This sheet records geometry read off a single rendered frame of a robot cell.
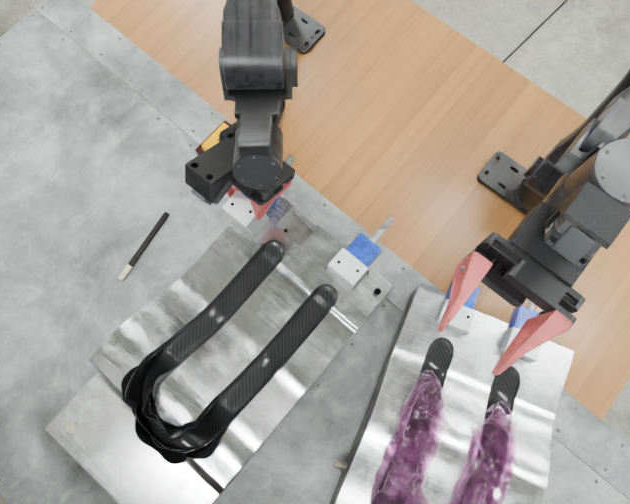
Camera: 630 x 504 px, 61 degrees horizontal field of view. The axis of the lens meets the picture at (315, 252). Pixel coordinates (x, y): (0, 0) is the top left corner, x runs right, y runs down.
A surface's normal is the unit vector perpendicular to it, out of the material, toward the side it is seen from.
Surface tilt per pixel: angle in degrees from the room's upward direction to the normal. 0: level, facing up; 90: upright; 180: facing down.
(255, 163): 70
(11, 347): 0
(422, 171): 0
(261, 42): 13
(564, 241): 38
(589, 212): 2
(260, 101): 20
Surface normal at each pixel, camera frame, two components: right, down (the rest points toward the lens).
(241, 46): 0.01, -0.04
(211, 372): 0.31, -0.57
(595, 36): 0.00, -0.26
